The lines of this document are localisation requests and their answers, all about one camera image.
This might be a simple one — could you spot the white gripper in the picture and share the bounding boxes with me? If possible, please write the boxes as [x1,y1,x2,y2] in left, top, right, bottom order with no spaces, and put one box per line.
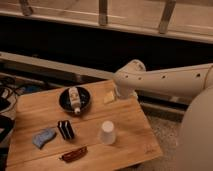
[104,85,138,104]

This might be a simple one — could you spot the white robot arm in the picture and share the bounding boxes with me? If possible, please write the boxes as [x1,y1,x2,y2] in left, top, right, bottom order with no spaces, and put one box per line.
[104,59,213,171]

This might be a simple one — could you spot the black white striped eraser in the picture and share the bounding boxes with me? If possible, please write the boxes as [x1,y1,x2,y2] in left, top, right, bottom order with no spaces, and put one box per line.
[57,120,75,140]

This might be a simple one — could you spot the black round bowl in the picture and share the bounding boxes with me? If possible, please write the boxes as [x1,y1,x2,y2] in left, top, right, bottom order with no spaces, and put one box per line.
[59,86,90,115]

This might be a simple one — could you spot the white small bottle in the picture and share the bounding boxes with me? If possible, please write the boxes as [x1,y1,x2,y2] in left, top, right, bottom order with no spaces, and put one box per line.
[68,87,81,114]

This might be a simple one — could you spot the wooden table board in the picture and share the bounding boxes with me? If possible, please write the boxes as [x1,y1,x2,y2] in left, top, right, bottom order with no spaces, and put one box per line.
[6,81,162,171]

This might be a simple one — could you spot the red brown pocket knife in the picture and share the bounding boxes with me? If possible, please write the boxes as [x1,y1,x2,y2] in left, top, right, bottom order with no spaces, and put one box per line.
[60,146,87,163]

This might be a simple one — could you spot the blue cloth piece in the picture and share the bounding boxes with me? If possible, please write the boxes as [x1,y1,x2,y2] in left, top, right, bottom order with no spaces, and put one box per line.
[32,128,56,149]

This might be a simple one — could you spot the metal railing post middle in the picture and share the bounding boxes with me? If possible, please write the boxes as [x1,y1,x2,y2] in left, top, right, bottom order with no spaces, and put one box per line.
[99,0,108,26]

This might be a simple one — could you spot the metal railing post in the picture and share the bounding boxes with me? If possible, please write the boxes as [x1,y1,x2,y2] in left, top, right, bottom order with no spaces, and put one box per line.
[158,0,176,34]
[99,0,108,26]
[19,0,33,16]

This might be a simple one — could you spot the black cables and devices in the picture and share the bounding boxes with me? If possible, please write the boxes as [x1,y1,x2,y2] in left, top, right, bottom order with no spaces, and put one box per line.
[0,76,26,144]

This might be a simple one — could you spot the metal railing post right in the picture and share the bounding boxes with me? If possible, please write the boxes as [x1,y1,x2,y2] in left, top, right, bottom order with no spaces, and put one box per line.
[158,0,176,34]

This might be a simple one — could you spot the metal railing post left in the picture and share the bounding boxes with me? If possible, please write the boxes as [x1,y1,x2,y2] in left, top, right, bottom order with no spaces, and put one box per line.
[19,0,33,16]

